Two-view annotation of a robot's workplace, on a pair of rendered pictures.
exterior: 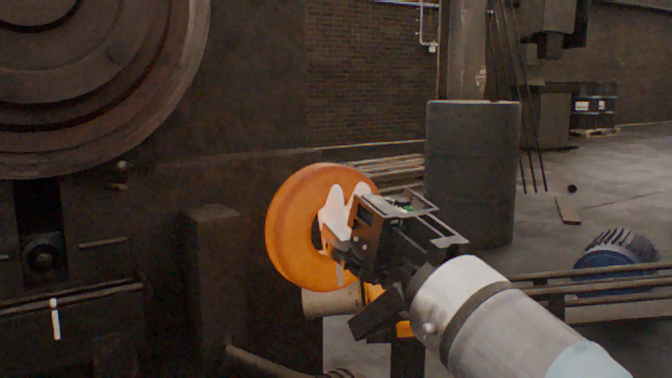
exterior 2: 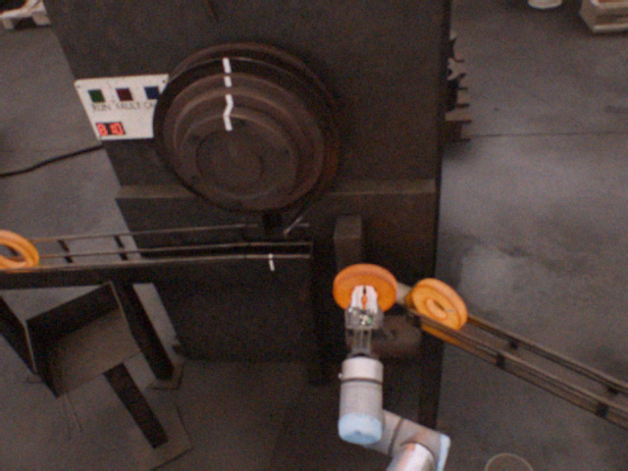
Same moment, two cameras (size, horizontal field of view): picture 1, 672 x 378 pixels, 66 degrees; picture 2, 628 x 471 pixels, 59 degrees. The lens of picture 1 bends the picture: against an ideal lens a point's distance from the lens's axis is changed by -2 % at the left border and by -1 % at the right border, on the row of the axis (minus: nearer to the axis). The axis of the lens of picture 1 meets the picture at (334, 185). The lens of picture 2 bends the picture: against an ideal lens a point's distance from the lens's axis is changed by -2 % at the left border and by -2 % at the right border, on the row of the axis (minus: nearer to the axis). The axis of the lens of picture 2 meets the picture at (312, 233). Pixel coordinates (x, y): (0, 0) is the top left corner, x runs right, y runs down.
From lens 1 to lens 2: 1.07 m
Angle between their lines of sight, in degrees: 50
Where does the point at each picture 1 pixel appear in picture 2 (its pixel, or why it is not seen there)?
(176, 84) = (321, 181)
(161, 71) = (310, 180)
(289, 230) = (340, 292)
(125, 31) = (283, 183)
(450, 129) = not seen: outside the picture
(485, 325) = (345, 390)
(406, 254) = (357, 340)
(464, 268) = (356, 365)
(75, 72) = (263, 199)
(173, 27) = (316, 162)
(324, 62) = not seen: outside the picture
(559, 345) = (354, 410)
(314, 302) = not seen: hidden behind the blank
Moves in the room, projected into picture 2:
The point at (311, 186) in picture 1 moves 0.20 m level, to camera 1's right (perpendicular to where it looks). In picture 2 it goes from (350, 279) to (423, 316)
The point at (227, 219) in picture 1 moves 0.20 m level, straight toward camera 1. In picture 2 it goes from (351, 238) to (320, 289)
